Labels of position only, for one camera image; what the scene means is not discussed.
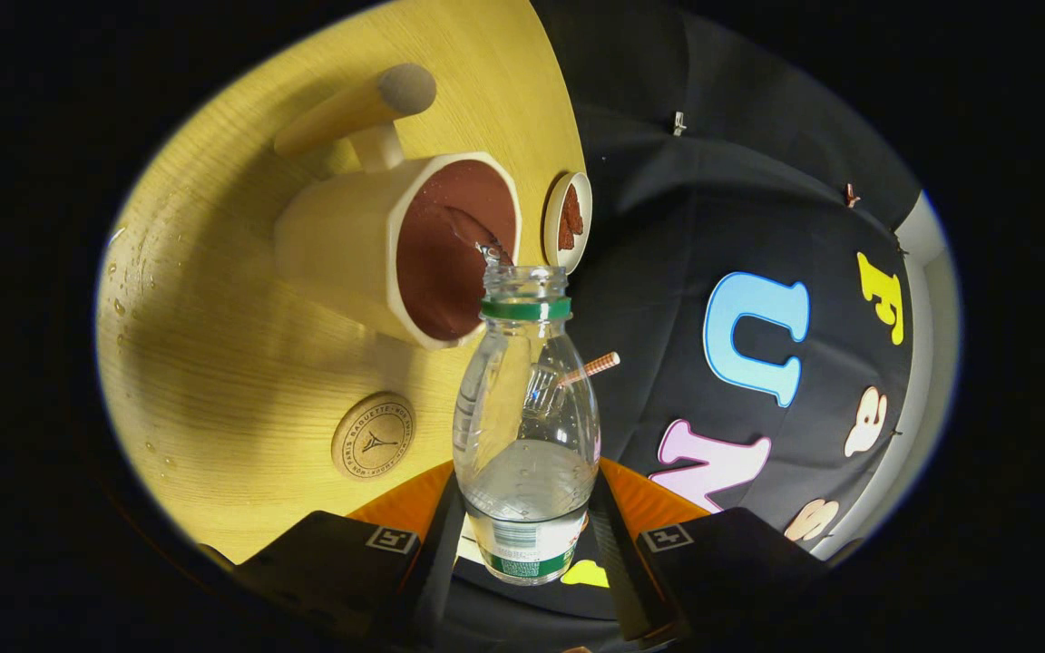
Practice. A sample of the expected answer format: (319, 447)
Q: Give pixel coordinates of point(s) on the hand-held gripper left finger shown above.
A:
(436, 562)

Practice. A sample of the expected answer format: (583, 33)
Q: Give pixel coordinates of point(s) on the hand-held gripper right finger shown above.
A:
(618, 562)

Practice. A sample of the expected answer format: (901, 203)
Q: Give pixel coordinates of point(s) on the clear plastic juice bottle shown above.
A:
(527, 490)

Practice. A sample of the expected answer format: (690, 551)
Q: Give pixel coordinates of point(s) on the round wooden coaster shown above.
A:
(374, 436)

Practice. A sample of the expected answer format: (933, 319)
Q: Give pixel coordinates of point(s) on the checked paper straw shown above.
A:
(600, 365)

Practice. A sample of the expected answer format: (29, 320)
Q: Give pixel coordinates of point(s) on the wooden table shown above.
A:
(241, 363)

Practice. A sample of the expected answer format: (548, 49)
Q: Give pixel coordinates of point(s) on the red sausage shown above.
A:
(574, 213)
(565, 234)

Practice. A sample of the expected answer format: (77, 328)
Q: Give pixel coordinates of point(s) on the black backdrop cloth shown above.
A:
(668, 227)

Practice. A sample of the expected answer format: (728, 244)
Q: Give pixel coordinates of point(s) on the white round plate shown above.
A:
(584, 195)

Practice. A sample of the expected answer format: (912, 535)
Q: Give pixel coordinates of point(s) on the pink clip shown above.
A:
(851, 195)

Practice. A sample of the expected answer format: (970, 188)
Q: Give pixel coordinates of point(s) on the white clip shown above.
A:
(678, 122)

